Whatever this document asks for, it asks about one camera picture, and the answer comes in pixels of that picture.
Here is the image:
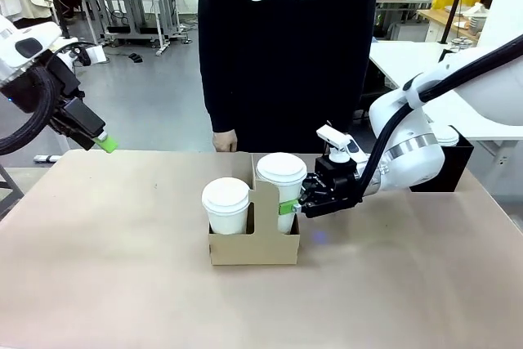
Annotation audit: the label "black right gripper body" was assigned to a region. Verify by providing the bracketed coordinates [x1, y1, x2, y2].
[315, 155, 364, 216]

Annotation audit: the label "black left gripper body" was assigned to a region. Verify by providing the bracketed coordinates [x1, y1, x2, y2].
[45, 53, 106, 150]

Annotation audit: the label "brown cardboard cup carrier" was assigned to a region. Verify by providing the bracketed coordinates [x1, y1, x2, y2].
[207, 151, 302, 266]

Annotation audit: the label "white plastic cup lid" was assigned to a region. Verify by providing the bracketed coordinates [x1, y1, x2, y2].
[255, 152, 308, 195]
[201, 177, 251, 216]

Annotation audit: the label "person's right hand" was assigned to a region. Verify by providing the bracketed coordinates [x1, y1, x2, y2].
[212, 128, 239, 153]

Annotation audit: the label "person in black hoodie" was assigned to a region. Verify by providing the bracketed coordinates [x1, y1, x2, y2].
[198, 0, 381, 154]

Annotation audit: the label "black open box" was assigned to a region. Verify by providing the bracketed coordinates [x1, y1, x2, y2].
[409, 126, 475, 194]

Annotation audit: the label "stack of white cups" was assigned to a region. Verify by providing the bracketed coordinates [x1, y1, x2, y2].
[435, 124, 461, 148]

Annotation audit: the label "white side table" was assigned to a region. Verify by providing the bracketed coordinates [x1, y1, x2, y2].
[367, 40, 523, 162]

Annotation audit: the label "wooden background table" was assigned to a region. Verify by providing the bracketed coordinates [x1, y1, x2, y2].
[416, 7, 481, 43]

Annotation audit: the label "black tripod pole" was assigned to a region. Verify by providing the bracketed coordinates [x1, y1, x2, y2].
[439, 0, 471, 46]

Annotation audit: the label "grey stacked cups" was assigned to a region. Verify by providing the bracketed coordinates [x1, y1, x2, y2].
[467, 13, 487, 36]

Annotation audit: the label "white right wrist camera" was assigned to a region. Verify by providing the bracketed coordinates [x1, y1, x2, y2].
[315, 124, 371, 164]

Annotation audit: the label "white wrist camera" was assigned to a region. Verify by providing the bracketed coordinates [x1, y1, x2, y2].
[71, 43, 108, 67]
[315, 124, 371, 164]

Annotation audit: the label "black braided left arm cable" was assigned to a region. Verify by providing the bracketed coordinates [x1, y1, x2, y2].
[0, 65, 62, 156]

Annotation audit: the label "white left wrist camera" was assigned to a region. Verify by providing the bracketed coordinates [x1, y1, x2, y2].
[71, 43, 108, 67]

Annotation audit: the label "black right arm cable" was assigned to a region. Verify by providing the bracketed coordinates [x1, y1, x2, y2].
[355, 34, 523, 203]

